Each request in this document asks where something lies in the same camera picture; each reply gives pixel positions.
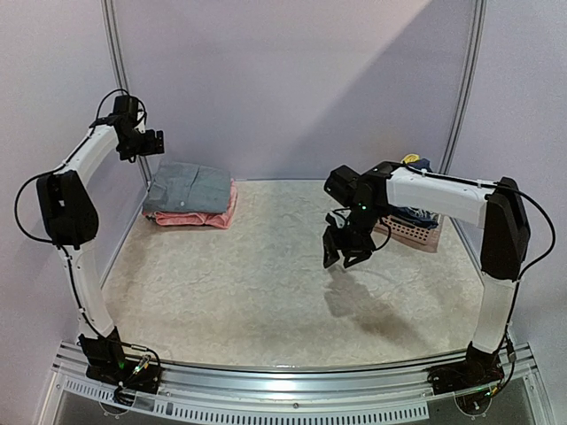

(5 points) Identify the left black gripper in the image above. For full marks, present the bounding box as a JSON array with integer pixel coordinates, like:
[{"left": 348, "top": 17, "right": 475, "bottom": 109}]
[{"left": 120, "top": 128, "right": 166, "bottom": 160}]

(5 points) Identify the grey-blue button shirt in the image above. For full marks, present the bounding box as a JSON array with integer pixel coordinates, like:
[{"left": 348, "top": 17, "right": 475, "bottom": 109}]
[{"left": 143, "top": 162, "right": 231, "bottom": 213}]

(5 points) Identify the navy printed t-shirt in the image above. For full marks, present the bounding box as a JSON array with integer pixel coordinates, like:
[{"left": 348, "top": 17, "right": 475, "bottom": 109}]
[{"left": 392, "top": 157, "right": 439, "bottom": 230}]

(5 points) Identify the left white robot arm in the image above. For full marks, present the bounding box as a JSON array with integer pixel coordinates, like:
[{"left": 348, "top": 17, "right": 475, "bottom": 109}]
[{"left": 36, "top": 112, "right": 165, "bottom": 339}]

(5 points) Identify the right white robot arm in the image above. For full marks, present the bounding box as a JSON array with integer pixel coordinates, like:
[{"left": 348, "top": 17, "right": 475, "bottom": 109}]
[{"left": 322, "top": 161, "right": 531, "bottom": 386}]

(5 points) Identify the pink perforated laundry basket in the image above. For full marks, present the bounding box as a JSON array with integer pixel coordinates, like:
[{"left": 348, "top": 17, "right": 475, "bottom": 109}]
[{"left": 374, "top": 216, "right": 442, "bottom": 253}]

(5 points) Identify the yellow garment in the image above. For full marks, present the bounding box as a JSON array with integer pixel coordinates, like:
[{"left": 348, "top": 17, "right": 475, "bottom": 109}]
[{"left": 402, "top": 153, "right": 421, "bottom": 164}]

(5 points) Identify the pink folded garment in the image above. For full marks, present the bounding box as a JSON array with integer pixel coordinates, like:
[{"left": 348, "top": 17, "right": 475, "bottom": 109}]
[{"left": 142, "top": 179, "right": 238, "bottom": 229}]

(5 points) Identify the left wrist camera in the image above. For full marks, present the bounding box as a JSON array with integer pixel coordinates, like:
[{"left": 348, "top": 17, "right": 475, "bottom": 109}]
[{"left": 113, "top": 95, "right": 140, "bottom": 122}]

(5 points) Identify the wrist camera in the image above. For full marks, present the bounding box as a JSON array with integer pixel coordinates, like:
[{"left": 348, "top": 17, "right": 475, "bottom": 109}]
[
  {"left": 113, "top": 95, "right": 140, "bottom": 122},
  {"left": 323, "top": 165, "right": 360, "bottom": 207}
]

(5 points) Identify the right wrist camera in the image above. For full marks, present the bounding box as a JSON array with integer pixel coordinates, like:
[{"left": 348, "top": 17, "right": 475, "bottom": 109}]
[{"left": 323, "top": 165, "right": 360, "bottom": 207}]

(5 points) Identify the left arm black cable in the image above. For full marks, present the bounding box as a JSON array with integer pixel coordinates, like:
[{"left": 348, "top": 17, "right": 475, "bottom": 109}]
[{"left": 13, "top": 173, "right": 54, "bottom": 243}]

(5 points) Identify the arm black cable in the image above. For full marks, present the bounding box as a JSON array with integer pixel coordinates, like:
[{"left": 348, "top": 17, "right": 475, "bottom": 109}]
[
  {"left": 13, "top": 173, "right": 54, "bottom": 243},
  {"left": 500, "top": 183, "right": 556, "bottom": 284}
]

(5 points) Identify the left aluminium wall post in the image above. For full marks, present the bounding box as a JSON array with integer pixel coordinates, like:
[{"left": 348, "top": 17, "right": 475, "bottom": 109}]
[{"left": 100, "top": 0, "right": 152, "bottom": 183}]

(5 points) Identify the aluminium wall post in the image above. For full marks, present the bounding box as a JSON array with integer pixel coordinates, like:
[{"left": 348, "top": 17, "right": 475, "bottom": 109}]
[
  {"left": 100, "top": 0, "right": 152, "bottom": 183},
  {"left": 439, "top": 0, "right": 487, "bottom": 174}
]

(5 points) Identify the aluminium front rail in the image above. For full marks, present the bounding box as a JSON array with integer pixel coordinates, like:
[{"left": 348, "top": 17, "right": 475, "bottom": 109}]
[{"left": 39, "top": 343, "right": 560, "bottom": 424}]

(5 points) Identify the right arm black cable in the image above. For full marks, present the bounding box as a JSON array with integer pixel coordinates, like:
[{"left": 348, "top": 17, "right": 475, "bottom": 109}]
[{"left": 500, "top": 183, "right": 556, "bottom": 284}]

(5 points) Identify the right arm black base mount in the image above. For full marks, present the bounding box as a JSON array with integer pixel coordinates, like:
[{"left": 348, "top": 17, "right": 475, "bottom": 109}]
[{"left": 427, "top": 334, "right": 517, "bottom": 416}]

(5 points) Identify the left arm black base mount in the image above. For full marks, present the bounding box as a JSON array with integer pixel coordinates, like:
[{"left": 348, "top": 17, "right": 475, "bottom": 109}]
[{"left": 78, "top": 327, "right": 163, "bottom": 394}]

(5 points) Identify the right aluminium wall post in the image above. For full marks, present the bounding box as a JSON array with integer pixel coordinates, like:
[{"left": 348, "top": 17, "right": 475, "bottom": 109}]
[{"left": 439, "top": 0, "right": 487, "bottom": 174}]

